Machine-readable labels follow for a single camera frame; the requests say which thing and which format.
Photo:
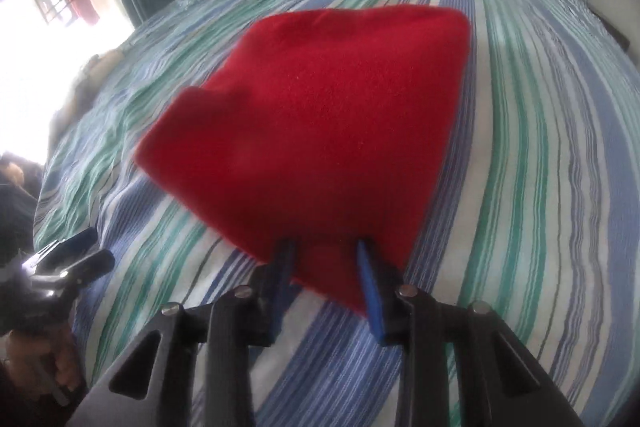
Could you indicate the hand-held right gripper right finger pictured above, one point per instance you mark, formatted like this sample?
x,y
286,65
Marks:
x,y
372,302

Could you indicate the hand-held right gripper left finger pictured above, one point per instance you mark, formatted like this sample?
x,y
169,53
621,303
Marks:
x,y
280,287

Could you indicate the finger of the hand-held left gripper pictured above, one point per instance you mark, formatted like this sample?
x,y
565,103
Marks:
x,y
92,264
75,244

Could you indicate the red knit sweater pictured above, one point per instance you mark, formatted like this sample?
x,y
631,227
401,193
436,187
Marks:
x,y
320,137

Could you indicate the person's left hand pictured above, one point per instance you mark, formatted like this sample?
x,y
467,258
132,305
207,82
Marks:
x,y
60,357

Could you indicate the brown blurry object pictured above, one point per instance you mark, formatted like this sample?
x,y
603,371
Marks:
x,y
85,92

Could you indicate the striped bed blanket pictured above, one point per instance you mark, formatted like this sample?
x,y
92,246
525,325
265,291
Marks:
x,y
525,157

